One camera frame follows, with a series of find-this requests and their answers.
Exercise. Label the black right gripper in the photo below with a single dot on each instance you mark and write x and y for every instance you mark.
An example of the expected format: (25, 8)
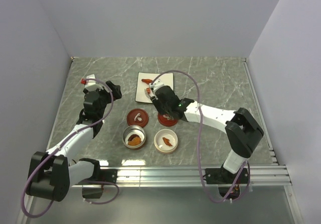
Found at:
(157, 102)

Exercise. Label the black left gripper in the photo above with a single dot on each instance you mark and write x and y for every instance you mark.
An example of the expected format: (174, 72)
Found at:
(115, 90)

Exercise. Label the metal serving tongs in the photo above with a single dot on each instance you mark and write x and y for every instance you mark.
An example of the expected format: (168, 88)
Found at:
(149, 96)

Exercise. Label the orange bacon strip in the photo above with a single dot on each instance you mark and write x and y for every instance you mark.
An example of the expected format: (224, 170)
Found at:
(167, 142)

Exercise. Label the curved red sausage piece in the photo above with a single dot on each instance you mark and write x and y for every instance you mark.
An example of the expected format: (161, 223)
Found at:
(133, 136)

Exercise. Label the orange fried cutlet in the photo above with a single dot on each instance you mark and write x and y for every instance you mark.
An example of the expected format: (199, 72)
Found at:
(134, 141)

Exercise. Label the red-brown chicken wing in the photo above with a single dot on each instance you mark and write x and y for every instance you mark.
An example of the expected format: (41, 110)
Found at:
(147, 81)

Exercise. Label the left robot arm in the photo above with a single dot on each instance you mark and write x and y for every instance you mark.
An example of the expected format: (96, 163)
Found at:
(50, 175)

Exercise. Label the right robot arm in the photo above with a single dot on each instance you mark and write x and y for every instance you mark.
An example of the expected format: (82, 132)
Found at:
(243, 131)

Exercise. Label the white square plate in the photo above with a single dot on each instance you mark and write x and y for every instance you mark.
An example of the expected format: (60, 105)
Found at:
(167, 79)

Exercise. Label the right red container lid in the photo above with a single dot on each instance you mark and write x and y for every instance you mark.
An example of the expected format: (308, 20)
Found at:
(166, 120)

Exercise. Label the red container lid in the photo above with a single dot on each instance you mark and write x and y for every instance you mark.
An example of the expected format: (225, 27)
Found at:
(166, 120)
(137, 117)

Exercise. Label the left red container lid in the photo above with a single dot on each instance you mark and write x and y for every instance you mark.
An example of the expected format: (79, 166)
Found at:
(137, 117)

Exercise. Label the white round container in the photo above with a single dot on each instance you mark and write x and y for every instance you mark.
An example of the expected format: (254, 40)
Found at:
(161, 146)

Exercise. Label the metal round container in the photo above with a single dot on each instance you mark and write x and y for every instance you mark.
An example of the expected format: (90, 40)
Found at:
(134, 129)

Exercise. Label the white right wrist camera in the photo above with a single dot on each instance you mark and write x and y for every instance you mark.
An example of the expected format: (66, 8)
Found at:
(157, 84)

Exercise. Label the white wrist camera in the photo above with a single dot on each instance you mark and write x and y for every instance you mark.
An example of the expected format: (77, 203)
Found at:
(157, 84)
(91, 85)

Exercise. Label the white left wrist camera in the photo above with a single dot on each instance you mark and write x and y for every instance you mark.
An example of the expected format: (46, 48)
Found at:
(91, 85)

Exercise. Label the aluminium frame rail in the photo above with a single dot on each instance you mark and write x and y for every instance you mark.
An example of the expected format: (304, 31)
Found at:
(188, 176)

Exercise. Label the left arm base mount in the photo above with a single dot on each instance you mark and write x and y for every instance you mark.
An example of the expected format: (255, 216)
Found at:
(106, 177)

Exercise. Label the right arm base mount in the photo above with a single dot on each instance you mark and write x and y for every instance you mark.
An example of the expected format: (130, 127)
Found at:
(225, 179)

